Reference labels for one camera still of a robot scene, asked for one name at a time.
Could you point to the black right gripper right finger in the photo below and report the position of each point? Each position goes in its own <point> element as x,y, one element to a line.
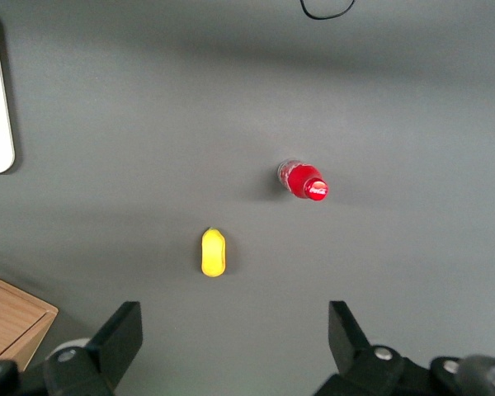
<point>354,354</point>

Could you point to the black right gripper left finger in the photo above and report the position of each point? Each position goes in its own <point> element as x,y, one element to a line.
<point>107,346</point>

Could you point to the wooden two-drawer cabinet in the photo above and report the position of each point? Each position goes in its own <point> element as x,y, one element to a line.
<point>8,317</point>

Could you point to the yellow lemon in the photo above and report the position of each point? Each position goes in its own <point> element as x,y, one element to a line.
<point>213,253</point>

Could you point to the red cola bottle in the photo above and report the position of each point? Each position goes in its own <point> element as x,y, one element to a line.
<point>302,179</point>

